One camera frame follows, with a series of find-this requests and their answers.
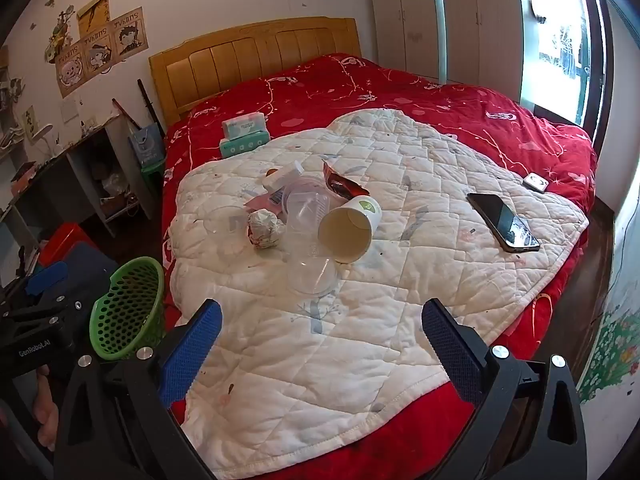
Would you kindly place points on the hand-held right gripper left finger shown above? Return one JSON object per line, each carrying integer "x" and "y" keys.
{"x": 192, "y": 350}

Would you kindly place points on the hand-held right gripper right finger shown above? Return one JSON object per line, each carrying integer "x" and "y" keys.
{"x": 452, "y": 350}

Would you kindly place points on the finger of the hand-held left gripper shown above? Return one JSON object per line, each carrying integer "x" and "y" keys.
{"x": 47, "y": 277}

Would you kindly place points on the green plastic mesh basket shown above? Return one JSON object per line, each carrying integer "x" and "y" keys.
{"x": 130, "y": 305}

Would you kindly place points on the clear plastic lid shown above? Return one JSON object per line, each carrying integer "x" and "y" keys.
{"x": 222, "y": 225}

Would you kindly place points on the white paper ball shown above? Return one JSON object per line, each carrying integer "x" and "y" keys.
{"x": 264, "y": 230}

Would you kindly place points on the clear plastic cup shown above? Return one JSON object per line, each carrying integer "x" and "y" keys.
{"x": 312, "y": 277}

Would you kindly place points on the white paper cup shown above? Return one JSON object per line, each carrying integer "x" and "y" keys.
{"x": 362, "y": 215}

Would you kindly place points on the clear plastic container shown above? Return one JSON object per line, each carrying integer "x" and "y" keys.
{"x": 305, "y": 210}

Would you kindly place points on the red snack wrapper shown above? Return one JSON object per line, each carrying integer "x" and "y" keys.
{"x": 340, "y": 185}

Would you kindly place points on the person's left hand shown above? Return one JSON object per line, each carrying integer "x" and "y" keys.
{"x": 47, "y": 405}

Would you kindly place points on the red plastic stool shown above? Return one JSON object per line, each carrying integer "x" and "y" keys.
{"x": 65, "y": 240}

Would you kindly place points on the blue upholstered chair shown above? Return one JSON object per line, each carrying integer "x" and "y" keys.
{"x": 90, "y": 260}

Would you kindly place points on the white quilted mat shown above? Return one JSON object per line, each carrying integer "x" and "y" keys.
{"x": 400, "y": 285}

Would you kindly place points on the white desk with shelves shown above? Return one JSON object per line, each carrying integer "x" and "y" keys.
{"x": 75, "y": 152}

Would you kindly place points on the black smartphone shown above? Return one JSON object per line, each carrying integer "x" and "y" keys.
{"x": 502, "y": 220}

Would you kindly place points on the green plastic stool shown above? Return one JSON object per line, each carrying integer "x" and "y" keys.
{"x": 152, "y": 175}

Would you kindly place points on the pink paper sheet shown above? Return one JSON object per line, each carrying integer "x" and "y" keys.
{"x": 265, "y": 202}

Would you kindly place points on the blue gift bag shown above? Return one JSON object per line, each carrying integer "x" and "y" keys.
{"x": 146, "y": 142}

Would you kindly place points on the red stick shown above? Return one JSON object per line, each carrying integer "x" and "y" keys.
{"x": 125, "y": 111}

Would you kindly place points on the small white device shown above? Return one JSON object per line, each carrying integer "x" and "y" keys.
{"x": 535, "y": 181}

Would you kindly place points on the white bottle with orange cap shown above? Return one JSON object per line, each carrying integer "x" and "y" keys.
{"x": 285, "y": 177}

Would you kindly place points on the black stick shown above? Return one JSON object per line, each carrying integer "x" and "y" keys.
{"x": 150, "y": 105}

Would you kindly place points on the teal tissue pack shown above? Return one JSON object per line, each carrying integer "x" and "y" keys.
{"x": 245, "y": 146}

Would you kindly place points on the white tissue pack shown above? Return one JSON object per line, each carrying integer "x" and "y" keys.
{"x": 245, "y": 124}

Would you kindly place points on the bed with red blanket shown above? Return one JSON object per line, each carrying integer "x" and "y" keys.
{"x": 400, "y": 95}

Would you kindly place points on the wooden headboard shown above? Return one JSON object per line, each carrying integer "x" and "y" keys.
{"x": 250, "y": 55}

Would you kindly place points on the window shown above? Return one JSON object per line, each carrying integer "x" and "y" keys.
{"x": 555, "y": 50}

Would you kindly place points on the cream wardrobe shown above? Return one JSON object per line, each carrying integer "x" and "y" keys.
{"x": 415, "y": 20}

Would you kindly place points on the flower wall sticker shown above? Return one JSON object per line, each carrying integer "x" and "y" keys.
{"x": 615, "y": 350}

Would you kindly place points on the cartoon wall poster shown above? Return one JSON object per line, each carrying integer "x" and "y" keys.
{"x": 100, "y": 52}

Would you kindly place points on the yellow wall poster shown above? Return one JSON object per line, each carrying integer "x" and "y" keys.
{"x": 92, "y": 12}

